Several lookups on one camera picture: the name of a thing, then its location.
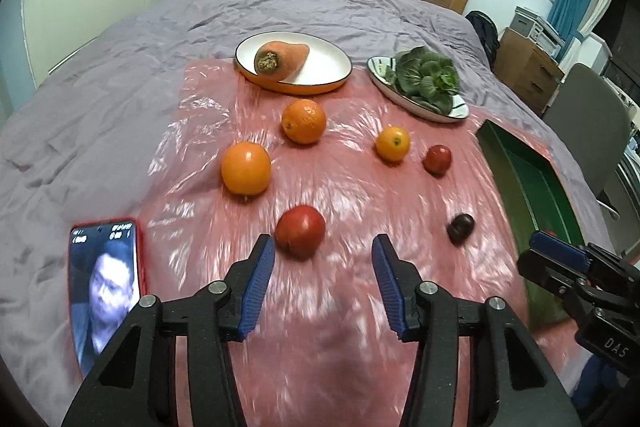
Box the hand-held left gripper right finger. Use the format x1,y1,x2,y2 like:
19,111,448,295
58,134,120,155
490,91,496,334
371,234,583,427

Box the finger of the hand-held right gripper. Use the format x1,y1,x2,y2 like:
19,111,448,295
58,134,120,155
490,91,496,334
529,231,640,293
516,251,608,323

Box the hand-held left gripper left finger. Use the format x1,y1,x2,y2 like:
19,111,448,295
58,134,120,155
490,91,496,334
61,234,277,427

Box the green tray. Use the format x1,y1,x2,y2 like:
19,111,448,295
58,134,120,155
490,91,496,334
475,119,588,330

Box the red tomato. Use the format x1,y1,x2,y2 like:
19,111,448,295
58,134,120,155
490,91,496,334
274,205,327,259

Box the dark plum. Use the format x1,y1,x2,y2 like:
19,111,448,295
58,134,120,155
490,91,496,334
446,213,476,245

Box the smooth orange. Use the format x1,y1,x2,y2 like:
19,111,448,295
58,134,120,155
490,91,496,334
220,142,272,196

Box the small red apple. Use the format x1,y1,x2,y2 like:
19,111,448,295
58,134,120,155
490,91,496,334
422,145,453,174

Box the small orange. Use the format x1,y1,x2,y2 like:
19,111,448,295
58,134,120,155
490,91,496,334
375,127,412,164

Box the rough orange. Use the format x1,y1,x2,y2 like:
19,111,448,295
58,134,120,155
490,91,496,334
281,99,327,144

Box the pink plastic sheet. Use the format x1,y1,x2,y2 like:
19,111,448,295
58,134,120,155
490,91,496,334
142,57,591,427

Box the grey chair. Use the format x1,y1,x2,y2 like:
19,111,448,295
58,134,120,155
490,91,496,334
542,63,633,220

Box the phone with red case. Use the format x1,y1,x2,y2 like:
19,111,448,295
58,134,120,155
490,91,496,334
68,219,147,380

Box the wooden nightstand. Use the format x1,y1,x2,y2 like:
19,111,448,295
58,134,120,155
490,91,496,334
493,27,566,114

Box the green leafy vegetable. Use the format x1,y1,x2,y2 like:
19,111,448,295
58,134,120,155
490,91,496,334
385,47,461,115

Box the white plate with dark rim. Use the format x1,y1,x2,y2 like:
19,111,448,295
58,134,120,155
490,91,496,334
366,56,471,124

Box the black backpack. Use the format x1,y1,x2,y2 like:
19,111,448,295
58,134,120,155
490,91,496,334
465,11,501,68

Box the white printer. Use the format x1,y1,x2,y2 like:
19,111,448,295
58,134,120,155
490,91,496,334
512,6,566,58

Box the carrot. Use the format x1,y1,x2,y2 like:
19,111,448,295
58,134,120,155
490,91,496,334
254,41,311,82

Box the white plate with orange rim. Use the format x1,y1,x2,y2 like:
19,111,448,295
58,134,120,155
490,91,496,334
234,32,353,95

